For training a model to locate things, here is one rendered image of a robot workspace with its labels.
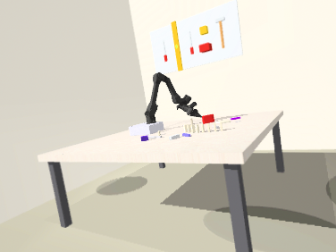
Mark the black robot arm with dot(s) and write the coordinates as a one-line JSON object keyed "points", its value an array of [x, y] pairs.
{"points": [[176, 99]]}

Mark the red rectangular block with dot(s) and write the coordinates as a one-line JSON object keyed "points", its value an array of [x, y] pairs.
{"points": [[208, 118]]}

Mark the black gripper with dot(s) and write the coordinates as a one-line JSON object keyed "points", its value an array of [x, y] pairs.
{"points": [[191, 111]]}

